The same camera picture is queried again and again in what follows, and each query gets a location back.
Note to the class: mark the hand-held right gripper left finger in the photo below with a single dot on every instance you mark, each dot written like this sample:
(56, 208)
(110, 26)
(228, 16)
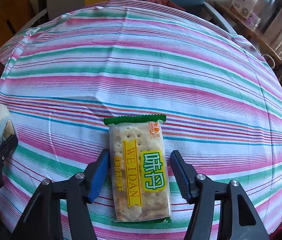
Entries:
(98, 177)

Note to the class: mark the white cup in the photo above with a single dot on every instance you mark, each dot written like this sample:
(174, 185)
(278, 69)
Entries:
(268, 60)

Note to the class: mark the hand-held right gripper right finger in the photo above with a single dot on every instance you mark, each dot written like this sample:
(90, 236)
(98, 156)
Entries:
(182, 177)

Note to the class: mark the wooden side table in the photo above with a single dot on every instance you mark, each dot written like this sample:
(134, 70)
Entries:
(245, 27)

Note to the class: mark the white printed box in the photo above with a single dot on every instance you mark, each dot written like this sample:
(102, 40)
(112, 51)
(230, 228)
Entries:
(242, 2)

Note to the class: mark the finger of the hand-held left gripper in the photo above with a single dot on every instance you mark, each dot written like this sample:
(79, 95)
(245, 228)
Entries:
(6, 147)

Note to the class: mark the small purple box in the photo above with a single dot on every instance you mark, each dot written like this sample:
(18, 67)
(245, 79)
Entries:
(253, 19)

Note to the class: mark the green cracker packet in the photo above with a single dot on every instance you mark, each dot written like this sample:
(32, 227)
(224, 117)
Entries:
(136, 140)

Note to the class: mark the striped tablecloth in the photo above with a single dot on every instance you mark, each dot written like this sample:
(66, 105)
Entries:
(156, 67)

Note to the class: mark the dark red cloth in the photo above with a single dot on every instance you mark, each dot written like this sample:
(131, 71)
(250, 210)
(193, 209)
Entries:
(166, 3)

